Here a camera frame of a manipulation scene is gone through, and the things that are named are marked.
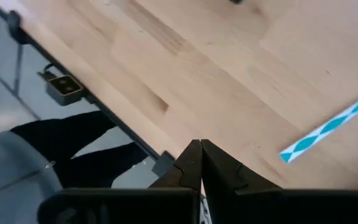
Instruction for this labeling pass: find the knife with patterned handle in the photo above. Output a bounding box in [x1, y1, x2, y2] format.
[279, 89, 358, 164]

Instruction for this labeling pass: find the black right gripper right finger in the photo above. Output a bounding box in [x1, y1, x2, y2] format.
[202, 139, 358, 224]

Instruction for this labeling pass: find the person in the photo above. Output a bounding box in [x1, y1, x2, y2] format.
[0, 110, 150, 224]

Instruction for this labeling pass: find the black clamp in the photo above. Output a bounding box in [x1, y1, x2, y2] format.
[5, 10, 29, 45]
[152, 151, 176, 177]

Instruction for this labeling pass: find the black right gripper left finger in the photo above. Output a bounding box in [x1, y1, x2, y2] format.
[37, 139, 203, 224]

